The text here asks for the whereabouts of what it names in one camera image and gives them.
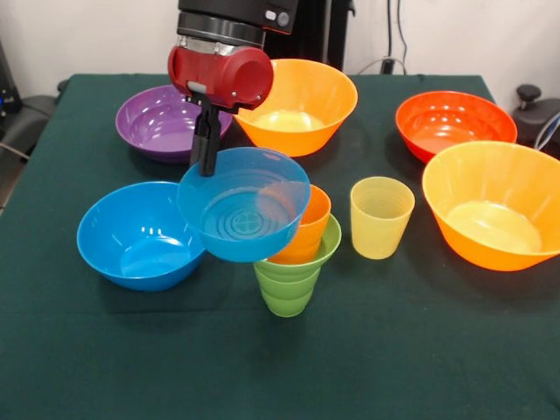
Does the green plastic bowl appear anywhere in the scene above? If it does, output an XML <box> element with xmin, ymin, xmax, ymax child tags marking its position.
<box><xmin>253</xmin><ymin>213</ymin><xmax>343</xmax><ymax>281</ymax></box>

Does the white blue cable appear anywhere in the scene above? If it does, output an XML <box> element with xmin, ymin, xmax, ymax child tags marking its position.
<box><xmin>534</xmin><ymin>111</ymin><xmax>560</xmax><ymax>151</ymax></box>

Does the yellow plastic cup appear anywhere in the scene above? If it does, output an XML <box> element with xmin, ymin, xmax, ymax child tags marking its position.
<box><xmin>349</xmin><ymin>176</ymin><xmax>416</xmax><ymax>261</ymax></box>

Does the purple plastic bowl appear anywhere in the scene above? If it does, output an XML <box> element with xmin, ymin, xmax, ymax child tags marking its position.
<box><xmin>115</xmin><ymin>85</ymin><xmax>234</xmax><ymax>165</ymax></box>

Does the shallow translucent blue bowl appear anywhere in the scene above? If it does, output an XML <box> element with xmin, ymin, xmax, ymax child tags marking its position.
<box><xmin>176</xmin><ymin>146</ymin><xmax>312</xmax><ymax>264</ymax></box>

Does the black office chair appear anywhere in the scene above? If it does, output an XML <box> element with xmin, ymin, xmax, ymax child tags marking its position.
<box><xmin>0</xmin><ymin>78</ymin><xmax>71</xmax><ymax>211</ymax></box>

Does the green plastic cup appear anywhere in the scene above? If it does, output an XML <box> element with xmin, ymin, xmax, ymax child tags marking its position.
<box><xmin>257</xmin><ymin>270</ymin><xmax>323</xmax><ymax>318</ymax></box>

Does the round blue plastic bowl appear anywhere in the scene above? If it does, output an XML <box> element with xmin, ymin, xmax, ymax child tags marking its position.
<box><xmin>76</xmin><ymin>181</ymin><xmax>207</xmax><ymax>293</ymax></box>

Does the red plastic bowl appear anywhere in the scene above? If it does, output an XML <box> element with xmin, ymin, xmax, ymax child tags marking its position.
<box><xmin>395</xmin><ymin>90</ymin><xmax>519</xmax><ymax>165</ymax></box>

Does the black wall cable with plug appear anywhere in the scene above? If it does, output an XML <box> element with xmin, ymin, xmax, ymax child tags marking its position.
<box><xmin>381</xmin><ymin>0</ymin><xmax>396</xmax><ymax>74</ymax></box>

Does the large orange plastic bowl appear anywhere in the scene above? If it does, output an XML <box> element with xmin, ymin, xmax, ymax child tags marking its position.
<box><xmin>422</xmin><ymin>140</ymin><xmax>560</xmax><ymax>272</ymax></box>
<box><xmin>234</xmin><ymin>59</ymin><xmax>359</xmax><ymax>158</ymax></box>

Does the dark green tablecloth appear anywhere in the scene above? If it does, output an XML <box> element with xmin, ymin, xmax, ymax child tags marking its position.
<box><xmin>0</xmin><ymin>73</ymin><xmax>560</xmax><ymax>420</ymax></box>

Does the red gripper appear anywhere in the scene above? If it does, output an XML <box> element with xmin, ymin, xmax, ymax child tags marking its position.
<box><xmin>167</xmin><ymin>44</ymin><xmax>275</xmax><ymax>178</ymax></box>

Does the orange plastic cup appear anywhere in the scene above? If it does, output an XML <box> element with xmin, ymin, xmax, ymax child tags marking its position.
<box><xmin>266</xmin><ymin>183</ymin><xmax>333</xmax><ymax>266</ymax></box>

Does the thin black wall cable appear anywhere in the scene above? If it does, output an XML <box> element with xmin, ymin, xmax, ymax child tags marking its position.
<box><xmin>395</xmin><ymin>0</ymin><xmax>410</xmax><ymax>60</ymax></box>

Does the black chair with knob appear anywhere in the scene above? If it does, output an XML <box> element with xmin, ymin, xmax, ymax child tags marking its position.
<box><xmin>512</xmin><ymin>84</ymin><xmax>560</xmax><ymax>159</ymax></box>

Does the black computer case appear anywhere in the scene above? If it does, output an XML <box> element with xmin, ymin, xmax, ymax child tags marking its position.
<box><xmin>0</xmin><ymin>41</ymin><xmax>23</xmax><ymax>137</ymax></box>

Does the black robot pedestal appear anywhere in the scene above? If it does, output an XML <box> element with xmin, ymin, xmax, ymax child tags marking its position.
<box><xmin>264</xmin><ymin>0</ymin><xmax>356</xmax><ymax>74</ymax></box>

